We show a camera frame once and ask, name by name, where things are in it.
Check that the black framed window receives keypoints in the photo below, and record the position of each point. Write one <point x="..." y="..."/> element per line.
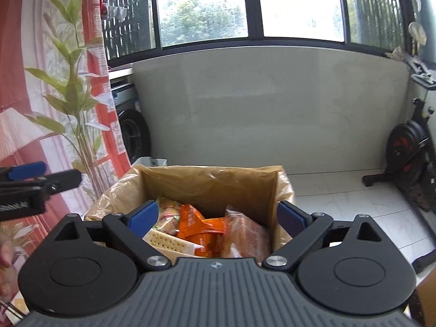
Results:
<point x="142" y="29"/>

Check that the red printed curtain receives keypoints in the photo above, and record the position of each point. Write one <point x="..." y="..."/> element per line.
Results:
<point x="57" y="108"/>

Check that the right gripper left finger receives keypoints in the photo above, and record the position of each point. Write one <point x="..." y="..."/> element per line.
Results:
<point x="125" y="233"/>

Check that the cracker sleeve package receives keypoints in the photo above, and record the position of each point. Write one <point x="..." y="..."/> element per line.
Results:
<point x="170" y="246"/>

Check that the black exercise bike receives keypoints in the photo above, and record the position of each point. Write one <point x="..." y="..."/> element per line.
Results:
<point x="410" y="163"/>

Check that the washing machine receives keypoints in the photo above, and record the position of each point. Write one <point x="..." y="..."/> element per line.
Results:
<point x="134" y="128"/>

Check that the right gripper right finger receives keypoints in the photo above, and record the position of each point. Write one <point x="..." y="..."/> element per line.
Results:
<point x="307" y="232"/>

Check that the brown cardboard box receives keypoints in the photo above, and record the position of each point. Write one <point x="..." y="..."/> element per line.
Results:
<point x="255" y="192"/>

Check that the person's left hand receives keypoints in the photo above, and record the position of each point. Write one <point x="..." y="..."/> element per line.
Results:
<point x="8" y="272"/>

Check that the yellow snack packet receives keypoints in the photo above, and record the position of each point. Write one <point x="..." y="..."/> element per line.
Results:
<point x="168" y="216"/>

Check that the clear wrapped bread package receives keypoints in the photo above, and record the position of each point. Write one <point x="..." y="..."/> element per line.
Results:
<point x="243" y="237"/>

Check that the orange chip bag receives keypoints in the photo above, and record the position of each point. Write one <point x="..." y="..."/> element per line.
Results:
<point x="207" y="233"/>

